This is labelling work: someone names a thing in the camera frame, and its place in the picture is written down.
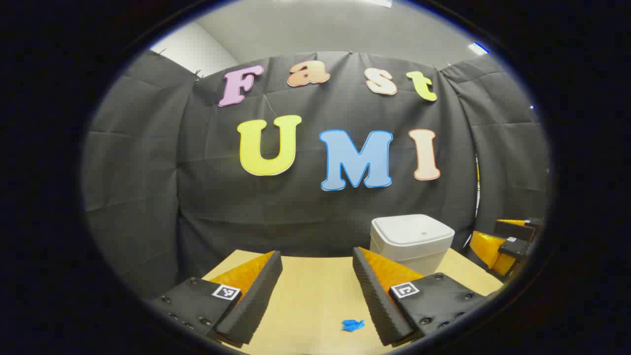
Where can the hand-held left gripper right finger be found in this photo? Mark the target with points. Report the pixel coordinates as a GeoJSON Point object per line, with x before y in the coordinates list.
{"type": "Point", "coordinates": [374, 301]}

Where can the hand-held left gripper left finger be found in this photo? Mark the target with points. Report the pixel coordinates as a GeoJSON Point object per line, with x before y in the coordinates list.
{"type": "Point", "coordinates": [256, 296]}

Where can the blue paper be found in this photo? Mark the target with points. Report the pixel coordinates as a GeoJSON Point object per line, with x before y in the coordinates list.
{"type": "Point", "coordinates": [352, 325]}

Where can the wooden desktop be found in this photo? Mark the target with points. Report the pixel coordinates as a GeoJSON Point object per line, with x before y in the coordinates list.
{"type": "Point", "coordinates": [315, 296]}

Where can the white desktop garbage bin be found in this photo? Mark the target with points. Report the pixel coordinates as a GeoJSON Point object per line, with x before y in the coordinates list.
{"type": "Point", "coordinates": [411, 236]}

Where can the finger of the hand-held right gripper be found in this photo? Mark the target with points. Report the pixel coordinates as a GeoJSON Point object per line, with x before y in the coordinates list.
{"type": "Point", "coordinates": [515, 249]}
{"type": "Point", "coordinates": [512, 229]}

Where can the ceiling light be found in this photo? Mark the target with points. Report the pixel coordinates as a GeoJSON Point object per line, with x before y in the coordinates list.
{"type": "Point", "coordinates": [477, 48]}

